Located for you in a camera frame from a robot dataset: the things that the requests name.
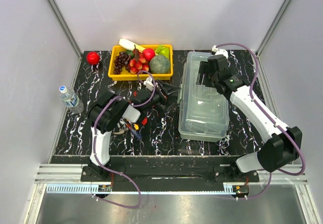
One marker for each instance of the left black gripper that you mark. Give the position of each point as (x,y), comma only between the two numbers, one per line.
(167,92)

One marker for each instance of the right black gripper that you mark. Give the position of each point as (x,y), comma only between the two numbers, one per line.
(203,70)

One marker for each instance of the clear plastic tool box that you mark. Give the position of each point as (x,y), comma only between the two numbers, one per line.
(203,113)

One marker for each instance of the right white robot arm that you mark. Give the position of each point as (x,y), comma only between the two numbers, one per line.
(281,143)

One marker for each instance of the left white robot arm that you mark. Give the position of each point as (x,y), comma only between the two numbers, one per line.
(109,110)

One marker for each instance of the green netted melon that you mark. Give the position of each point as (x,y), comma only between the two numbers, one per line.
(159,64)

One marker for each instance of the red lychee fruit bunch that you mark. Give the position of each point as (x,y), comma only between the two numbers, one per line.
(138,62)

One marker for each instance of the green pepper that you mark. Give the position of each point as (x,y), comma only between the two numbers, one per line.
(162,50)

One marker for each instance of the red apple in tray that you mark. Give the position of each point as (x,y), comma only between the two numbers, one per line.
(148,54)

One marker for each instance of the yellow plastic tray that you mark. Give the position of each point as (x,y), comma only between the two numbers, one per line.
(126,76)

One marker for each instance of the blue red screwdriver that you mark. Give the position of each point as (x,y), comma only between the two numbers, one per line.
(134,132)

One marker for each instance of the dark purple grape bunch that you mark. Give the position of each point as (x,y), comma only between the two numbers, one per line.
(120,61)

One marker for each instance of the silver pliers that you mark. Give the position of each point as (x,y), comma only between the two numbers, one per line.
(120,129)

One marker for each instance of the white radish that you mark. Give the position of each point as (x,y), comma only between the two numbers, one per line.
(128,45)

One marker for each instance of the red apple on table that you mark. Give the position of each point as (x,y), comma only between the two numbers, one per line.
(93,58)

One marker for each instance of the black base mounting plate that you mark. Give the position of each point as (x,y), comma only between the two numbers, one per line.
(167,173)

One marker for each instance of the plastic water bottle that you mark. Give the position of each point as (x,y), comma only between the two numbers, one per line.
(71,100)

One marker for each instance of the red handled pliers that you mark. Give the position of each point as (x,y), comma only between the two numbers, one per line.
(144,121)

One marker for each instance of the aluminium frame rail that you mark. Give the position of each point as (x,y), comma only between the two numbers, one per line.
(59,173)

